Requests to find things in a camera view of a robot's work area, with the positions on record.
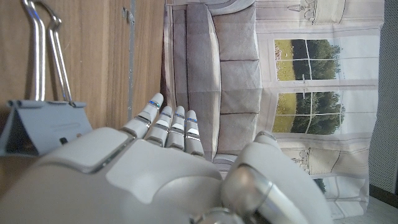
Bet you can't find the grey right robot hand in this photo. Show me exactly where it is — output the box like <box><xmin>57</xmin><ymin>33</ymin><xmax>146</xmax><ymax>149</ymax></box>
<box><xmin>0</xmin><ymin>92</ymin><xmax>335</xmax><ymax>224</ymax></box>

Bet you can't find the black binder clip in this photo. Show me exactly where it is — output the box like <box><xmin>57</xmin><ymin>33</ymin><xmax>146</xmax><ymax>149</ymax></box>
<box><xmin>0</xmin><ymin>0</ymin><xmax>94</xmax><ymax>157</ymax></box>

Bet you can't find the grey tape outline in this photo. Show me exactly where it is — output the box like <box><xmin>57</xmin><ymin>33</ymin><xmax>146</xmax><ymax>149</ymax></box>
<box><xmin>121</xmin><ymin>0</ymin><xmax>138</xmax><ymax>121</ymax></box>

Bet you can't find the printed living room backdrop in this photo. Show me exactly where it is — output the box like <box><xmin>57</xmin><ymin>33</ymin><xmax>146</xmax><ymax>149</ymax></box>
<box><xmin>160</xmin><ymin>0</ymin><xmax>386</xmax><ymax>220</ymax></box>

